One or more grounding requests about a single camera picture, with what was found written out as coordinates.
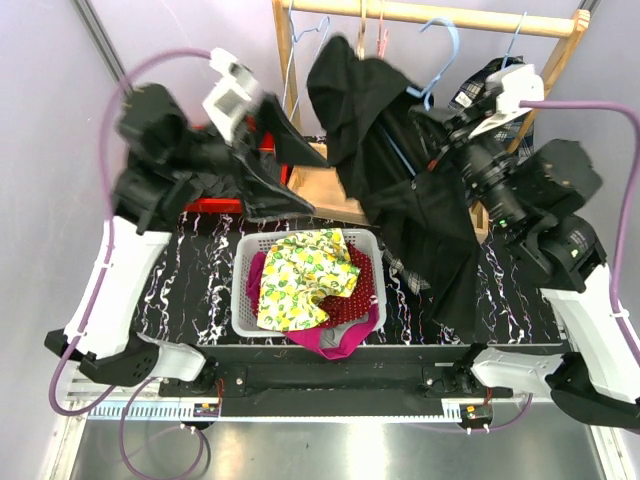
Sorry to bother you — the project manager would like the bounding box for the blue hanger of black skirt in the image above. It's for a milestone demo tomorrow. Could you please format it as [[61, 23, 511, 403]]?
[[384, 17, 462, 176]]

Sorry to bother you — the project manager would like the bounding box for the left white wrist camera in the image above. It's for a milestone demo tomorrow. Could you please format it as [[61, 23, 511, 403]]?
[[202, 48, 259, 145]]

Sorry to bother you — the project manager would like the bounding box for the light blue wire hanger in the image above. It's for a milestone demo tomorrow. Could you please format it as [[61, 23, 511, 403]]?
[[278, 1, 332, 127]]

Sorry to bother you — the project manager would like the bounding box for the wooden clothes rack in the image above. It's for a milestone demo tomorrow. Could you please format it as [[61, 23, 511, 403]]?
[[272, 1, 591, 225]]

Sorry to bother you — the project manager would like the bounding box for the wooden hanger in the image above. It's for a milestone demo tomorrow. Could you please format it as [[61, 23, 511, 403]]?
[[356, 0, 368, 60]]

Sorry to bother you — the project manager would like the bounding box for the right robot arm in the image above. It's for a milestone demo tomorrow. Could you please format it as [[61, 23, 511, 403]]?
[[412, 107, 639, 432]]

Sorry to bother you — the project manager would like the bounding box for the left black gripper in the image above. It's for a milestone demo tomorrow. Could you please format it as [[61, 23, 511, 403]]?
[[169, 94, 332, 219]]

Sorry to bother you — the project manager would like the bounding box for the white plastic basket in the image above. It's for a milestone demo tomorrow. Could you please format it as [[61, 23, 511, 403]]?
[[231, 228, 387, 338]]

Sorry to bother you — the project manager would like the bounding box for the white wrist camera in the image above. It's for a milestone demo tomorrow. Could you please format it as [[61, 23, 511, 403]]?
[[202, 48, 259, 145], [469, 64, 544, 139]]

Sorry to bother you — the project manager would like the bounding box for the red polka dot skirt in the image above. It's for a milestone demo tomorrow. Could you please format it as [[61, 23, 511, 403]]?
[[319, 242, 375, 328]]

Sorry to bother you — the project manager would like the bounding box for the dark grey garment in bin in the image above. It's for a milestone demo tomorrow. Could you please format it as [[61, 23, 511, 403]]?
[[192, 172, 240, 199]]

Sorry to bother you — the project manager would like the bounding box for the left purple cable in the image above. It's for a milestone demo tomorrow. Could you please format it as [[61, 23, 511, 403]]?
[[48, 47, 216, 475]]

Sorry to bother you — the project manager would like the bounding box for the magenta skirt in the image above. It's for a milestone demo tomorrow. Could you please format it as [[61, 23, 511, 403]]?
[[245, 251, 378, 361]]

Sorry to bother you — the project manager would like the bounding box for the lemon print skirt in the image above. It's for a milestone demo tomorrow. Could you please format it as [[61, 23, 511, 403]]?
[[257, 229, 360, 332]]

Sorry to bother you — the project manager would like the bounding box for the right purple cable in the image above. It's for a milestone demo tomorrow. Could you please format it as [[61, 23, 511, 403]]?
[[414, 99, 640, 433]]

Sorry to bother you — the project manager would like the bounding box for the plaid skirt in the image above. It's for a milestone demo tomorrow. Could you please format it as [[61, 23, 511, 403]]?
[[383, 56, 535, 294]]

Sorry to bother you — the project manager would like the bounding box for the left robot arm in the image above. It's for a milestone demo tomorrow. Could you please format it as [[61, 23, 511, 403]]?
[[44, 84, 327, 396]]

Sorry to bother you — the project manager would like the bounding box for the blue hanger of plaid skirt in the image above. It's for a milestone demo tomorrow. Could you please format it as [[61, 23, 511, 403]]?
[[500, 11, 528, 70]]

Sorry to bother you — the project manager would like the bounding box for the black skirt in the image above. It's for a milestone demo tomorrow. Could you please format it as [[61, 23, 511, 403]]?
[[306, 35, 480, 343]]

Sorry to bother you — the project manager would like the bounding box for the red plastic bin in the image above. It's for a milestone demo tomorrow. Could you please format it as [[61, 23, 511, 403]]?
[[182, 124, 291, 215]]

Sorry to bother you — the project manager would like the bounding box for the pink wire hanger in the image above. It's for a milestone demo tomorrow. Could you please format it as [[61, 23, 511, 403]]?
[[376, 0, 389, 59]]

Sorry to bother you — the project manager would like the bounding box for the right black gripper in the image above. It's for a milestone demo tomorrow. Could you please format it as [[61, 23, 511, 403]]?
[[411, 95, 529, 231]]

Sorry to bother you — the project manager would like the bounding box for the purple cable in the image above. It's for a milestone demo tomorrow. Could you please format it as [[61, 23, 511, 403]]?
[[414, 99, 640, 433], [48, 47, 216, 475]]

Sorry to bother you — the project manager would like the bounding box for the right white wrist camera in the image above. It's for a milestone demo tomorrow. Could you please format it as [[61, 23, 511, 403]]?
[[469, 64, 544, 139]]

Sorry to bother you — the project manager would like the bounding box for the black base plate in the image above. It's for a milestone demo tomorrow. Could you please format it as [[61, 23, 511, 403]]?
[[97, 342, 557, 418]]

